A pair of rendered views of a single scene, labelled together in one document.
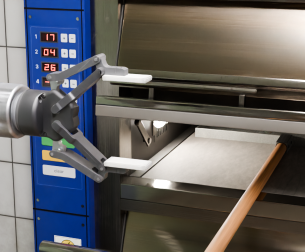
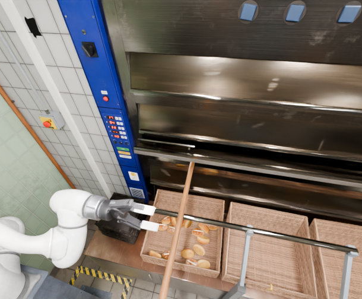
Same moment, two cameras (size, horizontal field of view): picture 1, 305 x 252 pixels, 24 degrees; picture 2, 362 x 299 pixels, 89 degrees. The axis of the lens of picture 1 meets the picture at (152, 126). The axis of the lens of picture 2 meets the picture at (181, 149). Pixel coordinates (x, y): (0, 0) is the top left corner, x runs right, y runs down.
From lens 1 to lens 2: 0.85 m
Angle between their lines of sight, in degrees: 30
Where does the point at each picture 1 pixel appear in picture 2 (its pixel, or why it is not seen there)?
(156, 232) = (161, 169)
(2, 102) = (91, 214)
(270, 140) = not seen: hidden behind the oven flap
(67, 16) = (116, 111)
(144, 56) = (149, 125)
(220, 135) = not seen: hidden behind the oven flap
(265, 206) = (196, 167)
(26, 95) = (101, 210)
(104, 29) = (132, 114)
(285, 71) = (204, 134)
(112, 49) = (136, 120)
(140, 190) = (154, 161)
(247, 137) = not seen: hidden behind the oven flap
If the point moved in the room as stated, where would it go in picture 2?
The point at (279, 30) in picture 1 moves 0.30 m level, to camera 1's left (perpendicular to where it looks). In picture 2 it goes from (202, 118) to (146, 123)
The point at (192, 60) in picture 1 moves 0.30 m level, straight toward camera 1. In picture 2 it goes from (168, 127) to (171, 167)
